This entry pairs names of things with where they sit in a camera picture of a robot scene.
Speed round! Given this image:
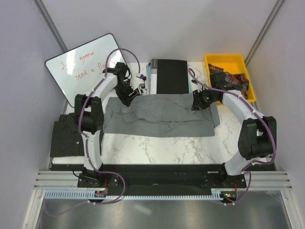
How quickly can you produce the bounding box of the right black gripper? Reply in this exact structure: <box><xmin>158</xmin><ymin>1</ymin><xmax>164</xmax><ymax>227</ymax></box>
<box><xmin>191</xmin><ymin>87</ymin><xmax>218</xmax><ymax>111</ymax></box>

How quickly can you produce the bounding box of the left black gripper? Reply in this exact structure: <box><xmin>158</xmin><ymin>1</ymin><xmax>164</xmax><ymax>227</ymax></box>
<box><xmin>115</xmin><ymin>81</ymin><xmax>139</xmax><ymax>108</ymax></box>

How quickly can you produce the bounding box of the grey long sleeve shirt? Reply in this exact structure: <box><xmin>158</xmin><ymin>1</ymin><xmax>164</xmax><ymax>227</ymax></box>
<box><xmin>103</xmin><ymin>94</ymin><xmax>220</xmax><ymax>138</ymax></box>

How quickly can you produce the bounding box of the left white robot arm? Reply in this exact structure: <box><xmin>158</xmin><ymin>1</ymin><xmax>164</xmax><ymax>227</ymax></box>
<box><xmin>74</xmin><ymin>62</ymin><xmax>140</xmax><ymax>188</ymax></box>

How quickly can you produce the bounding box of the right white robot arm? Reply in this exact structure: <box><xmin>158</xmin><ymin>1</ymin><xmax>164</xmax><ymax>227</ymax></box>
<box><xmin>188</xmin><ymin>68</ymin><xmax>276</xmax><ymax>188</ymax></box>

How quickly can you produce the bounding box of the plaid shirt in bin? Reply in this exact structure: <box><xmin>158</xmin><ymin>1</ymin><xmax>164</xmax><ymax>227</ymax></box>
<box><xmin>208</xmin><ymin>64</ymin><xmax>250</xmax><ymax>99</ymax></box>

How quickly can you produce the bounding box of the yellow plastic bin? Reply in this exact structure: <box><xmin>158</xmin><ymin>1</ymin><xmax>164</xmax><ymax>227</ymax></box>
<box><xmin>204</xmin><ymin>53</ymin><xmax>256</xmax><ymax>103</ymax></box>

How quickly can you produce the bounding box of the folded black striped shirt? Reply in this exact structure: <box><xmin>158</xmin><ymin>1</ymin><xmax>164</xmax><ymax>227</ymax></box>
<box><xmin>50</xmin><ymin>113</ymin><xmax>85</xmax><ymax>157</ymax></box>

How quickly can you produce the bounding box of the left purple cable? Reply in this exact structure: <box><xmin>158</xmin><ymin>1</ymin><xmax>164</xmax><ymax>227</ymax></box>
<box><xmin>77</xmin><ymin>48</ymin><xmax>141</xmax><ymax>177</ymax></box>

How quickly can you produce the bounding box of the white whiteboard black frame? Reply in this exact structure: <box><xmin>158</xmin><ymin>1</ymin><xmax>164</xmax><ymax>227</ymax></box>
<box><xmin>45</xmin><ymin>33</ymin><xmax>125</xmax><ymax>107</ymax></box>

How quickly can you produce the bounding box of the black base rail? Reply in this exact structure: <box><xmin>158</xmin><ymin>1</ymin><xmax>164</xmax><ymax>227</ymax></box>
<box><xmin>77</xmin><ymin>164</ymin><xmax>246</xmax><ymax>197</ymax></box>

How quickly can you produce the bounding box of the white slotted cable duct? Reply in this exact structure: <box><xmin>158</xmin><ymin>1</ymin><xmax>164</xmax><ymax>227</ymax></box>
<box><xmin>44</xmin><ymin>189</ymin><xmax>223</xmax><ymax>200</ymax></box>

